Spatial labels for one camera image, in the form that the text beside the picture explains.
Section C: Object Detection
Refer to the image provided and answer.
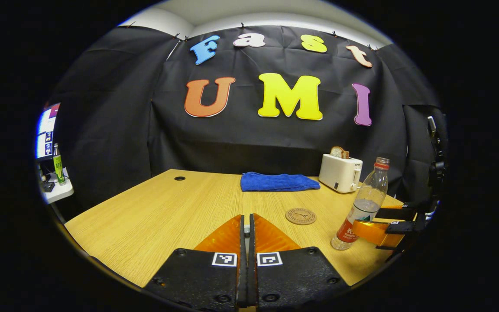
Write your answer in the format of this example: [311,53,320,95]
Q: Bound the white side table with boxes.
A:
[41,167,75,204]

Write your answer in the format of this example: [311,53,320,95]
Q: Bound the white toaster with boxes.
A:
[319,153,363,193]

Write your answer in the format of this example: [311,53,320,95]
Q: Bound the green drink bottle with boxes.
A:
[53,143,65,186]

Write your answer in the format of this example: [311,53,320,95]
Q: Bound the black backdrop cloth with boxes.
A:
[44,24,447,217]

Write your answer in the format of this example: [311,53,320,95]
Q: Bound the clear water bottle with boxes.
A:
[331,157,391,251]

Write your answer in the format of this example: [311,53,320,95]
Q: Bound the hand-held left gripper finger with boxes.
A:
[248,212,350,312]
[143,213,247,312]

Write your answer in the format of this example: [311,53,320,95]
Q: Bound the blue towel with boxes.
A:
[240,172,321,192]

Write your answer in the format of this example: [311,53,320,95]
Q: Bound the computer monitor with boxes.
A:
[36,103,61,159]

